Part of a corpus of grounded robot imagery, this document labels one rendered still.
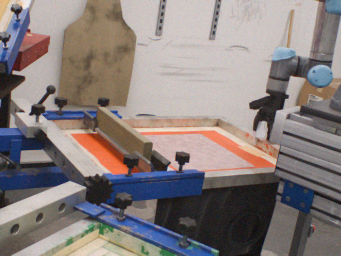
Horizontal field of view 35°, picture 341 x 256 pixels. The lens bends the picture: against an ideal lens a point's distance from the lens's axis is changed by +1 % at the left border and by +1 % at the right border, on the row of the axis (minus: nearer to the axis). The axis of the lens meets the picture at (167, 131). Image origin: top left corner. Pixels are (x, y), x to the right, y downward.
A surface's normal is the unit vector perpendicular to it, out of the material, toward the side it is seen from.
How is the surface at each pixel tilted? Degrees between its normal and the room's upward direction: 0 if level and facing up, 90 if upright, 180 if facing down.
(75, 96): 91
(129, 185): 90
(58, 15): 90
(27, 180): 90
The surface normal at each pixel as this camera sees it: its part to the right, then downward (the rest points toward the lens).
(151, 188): 0.49, 0.32
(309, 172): -0.63, 0.13
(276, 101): -0.86, 0.02
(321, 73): -0.04, 0.29
